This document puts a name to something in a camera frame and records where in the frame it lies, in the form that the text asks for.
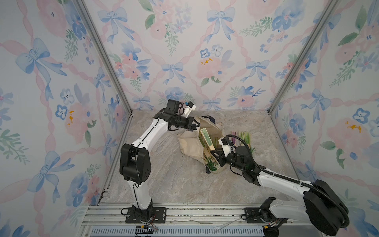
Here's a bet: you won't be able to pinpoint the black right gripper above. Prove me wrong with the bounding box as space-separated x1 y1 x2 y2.
211 147 245 173

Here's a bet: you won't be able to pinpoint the beige tote bag navy handles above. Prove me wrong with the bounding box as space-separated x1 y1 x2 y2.
178 116 225 174

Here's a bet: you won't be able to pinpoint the green bamboo folding fan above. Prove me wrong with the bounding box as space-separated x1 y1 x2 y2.
239 131 248 143
243 131 255 153

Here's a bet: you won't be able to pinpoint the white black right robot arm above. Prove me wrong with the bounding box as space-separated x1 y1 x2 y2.
211 145 350 236

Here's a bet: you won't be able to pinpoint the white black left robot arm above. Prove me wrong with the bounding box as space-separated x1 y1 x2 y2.
119 99 200 212

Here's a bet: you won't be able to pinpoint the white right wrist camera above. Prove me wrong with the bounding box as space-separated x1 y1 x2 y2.
219 137 234 157

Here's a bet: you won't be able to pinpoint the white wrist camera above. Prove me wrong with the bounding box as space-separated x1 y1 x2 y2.
219 137 234 157
182 101 196 118

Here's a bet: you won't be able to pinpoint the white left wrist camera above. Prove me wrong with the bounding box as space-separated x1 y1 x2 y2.
182 101 196 118

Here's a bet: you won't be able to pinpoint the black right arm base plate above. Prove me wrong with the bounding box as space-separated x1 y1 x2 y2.
241 207 265 224

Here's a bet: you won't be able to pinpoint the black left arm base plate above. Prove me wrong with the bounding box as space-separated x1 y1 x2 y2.
121 206 167 224

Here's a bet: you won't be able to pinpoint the black corrugated cable conduit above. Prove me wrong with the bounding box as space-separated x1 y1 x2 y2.
224 134 350 237

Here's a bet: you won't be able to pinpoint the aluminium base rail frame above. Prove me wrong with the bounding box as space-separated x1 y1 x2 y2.
77 203 323 237

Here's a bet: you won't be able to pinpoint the aluminium corner post left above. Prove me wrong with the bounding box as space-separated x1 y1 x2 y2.
73 0 132 115

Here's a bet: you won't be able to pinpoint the aluminium corner post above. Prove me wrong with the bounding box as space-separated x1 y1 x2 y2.
73 0 132 115
267 0 339 116

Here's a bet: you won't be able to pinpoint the aluminium corner post right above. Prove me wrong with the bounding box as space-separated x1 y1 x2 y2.
267 0 339 116

